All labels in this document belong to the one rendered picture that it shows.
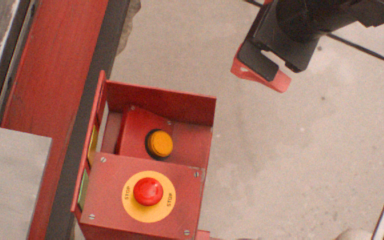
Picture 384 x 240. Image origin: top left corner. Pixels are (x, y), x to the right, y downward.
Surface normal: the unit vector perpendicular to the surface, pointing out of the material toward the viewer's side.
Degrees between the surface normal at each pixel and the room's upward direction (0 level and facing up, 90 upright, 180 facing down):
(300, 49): 27
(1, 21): 0
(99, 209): 0
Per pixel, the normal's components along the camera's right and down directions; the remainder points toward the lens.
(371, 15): -0.42, 0.84
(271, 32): 0.43, -0.15
